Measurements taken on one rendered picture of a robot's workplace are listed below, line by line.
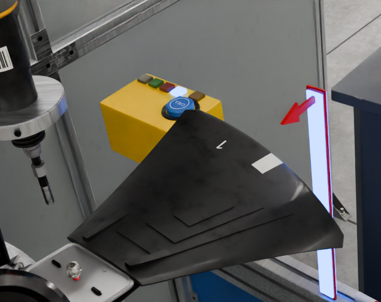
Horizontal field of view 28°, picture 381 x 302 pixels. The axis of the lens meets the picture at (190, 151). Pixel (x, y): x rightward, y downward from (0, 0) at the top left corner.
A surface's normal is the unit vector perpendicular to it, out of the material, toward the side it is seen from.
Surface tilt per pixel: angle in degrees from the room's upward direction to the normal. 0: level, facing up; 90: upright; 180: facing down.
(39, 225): 90
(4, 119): 0
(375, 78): 0
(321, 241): 39
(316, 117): 90
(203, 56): 90
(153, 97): 0
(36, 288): 58
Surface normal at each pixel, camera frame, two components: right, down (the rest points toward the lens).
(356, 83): -0.15, -0.80
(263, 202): 0.20, -0.73
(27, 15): 0.72, 0.32
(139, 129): -0.68, 0.50
